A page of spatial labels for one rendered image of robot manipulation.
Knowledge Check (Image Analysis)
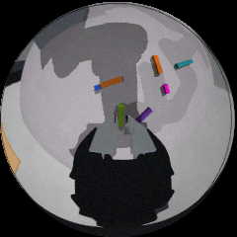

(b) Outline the purple rod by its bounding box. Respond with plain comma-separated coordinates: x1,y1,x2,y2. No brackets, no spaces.
135,107,153,123

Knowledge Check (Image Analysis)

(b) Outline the turquoise rod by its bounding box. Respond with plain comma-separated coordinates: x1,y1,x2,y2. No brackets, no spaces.
175,59,194,68

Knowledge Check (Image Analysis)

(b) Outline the small magenta block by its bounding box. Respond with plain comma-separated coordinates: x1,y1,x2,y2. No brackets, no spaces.
162,84,170,94

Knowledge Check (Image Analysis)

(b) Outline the lime green rod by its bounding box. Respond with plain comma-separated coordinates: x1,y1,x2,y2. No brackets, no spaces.
118,104,124,126

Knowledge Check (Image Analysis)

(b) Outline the orange rod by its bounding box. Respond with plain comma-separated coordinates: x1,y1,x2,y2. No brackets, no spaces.
151,55,163,74
100,76,122,89

